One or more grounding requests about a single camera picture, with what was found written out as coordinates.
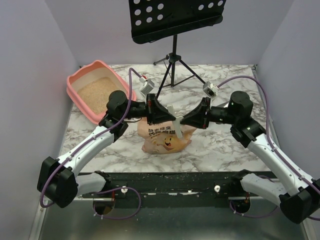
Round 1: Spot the orange cat litter bag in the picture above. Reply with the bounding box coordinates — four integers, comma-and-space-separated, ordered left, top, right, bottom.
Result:
137, 117, 196, 154

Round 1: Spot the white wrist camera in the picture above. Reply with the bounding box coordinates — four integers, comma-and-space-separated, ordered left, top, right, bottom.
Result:
139, 75, 155, 96
202, 81, 219, 99

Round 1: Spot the black music stand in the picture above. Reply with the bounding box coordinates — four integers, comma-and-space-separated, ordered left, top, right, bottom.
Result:
128, 0, 226, 96

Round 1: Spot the white bag sealing clip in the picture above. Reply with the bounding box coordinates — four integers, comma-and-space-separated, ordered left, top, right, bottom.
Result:
167, 105, 183, 139

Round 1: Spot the pink litter box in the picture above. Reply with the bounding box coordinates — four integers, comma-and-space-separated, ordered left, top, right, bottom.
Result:
66, 60, 130, 125

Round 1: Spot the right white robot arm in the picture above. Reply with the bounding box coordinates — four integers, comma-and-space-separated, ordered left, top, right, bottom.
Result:
181, 91, 320, 224

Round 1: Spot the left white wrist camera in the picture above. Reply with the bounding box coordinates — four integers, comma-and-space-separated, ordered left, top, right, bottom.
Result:
139, 75, 155, 96

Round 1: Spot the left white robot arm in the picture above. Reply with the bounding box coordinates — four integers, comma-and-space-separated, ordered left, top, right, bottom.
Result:
37, 90, 176, 208

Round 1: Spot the metal litter scoop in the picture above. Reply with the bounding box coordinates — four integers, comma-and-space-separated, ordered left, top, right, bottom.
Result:
217, 101, 229, 108

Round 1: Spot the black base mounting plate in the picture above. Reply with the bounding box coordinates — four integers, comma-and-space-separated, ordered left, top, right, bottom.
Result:
82, 171, 278, 209

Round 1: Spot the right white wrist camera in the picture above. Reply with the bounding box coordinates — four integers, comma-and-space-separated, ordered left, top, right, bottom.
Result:
202, 81, 219, 99

